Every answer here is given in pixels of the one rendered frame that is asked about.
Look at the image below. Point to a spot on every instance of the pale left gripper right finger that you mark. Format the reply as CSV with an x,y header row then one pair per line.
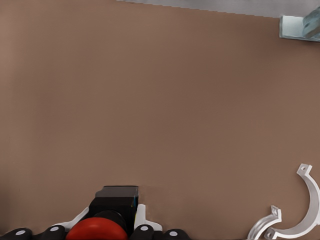
x,y
144,228

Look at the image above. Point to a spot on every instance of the red button with black base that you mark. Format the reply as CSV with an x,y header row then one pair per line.
x,y
113,202

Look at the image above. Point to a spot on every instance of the large white pipe clamp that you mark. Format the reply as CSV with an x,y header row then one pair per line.
x,y
313,200

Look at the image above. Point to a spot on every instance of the pale left gripper left finger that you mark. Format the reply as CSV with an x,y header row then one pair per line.
x,y
53,229

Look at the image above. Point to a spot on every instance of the silver frame post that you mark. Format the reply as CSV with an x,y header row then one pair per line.
x,y
312,22

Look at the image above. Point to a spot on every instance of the small white pipe clamp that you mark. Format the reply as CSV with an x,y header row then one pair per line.
x,y
262,223

